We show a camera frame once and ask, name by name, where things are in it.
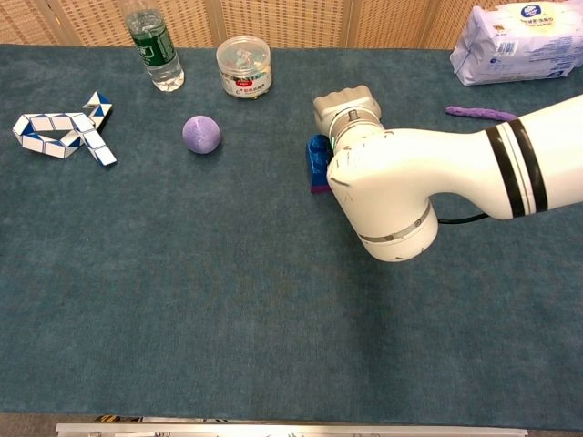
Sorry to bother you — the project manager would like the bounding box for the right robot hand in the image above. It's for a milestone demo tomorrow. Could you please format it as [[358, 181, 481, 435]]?
[[312, 84, 384, 137]]

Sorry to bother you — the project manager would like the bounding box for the blue toy brick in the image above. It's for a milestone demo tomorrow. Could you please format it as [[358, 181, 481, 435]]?
[[305, 134, 334, 188]]

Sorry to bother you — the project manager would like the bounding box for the wicker folding screen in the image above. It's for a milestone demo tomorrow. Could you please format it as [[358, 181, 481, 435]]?
[[0, 0, 583, 50]]

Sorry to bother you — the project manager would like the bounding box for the clear plastic jar white lid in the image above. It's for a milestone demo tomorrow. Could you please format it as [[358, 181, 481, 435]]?
[[215, 36, 273, 101]]

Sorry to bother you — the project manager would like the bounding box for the purple clay stick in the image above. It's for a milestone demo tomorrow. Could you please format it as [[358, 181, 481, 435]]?
[[445, 105, 518, 122]]

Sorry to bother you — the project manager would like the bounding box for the lilac ball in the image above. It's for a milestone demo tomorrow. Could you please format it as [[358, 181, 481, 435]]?
[[181, 115, 222, 155]]

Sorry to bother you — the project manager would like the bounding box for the white tissue pack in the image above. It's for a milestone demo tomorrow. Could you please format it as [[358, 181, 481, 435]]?
[[449, 2, 583, 87]]

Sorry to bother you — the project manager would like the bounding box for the clear bottle green label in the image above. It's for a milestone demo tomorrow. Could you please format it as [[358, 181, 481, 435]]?
[[125, 7, 186, 93]]

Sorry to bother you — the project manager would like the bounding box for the teal table cloth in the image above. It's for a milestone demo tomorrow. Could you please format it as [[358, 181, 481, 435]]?
[[0, 43, 583, 432]]

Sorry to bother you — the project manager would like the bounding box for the blue white snake puzzle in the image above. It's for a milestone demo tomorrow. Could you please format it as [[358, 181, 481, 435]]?
[[12, 90, 118, 168]]

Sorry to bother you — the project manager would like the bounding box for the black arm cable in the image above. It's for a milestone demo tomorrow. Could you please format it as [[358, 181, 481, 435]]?
[[436, 212, 491, 225]]

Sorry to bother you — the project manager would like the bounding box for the aluminium profile rail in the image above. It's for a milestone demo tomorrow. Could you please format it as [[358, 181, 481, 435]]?
[[55, 422, 529, 437]]

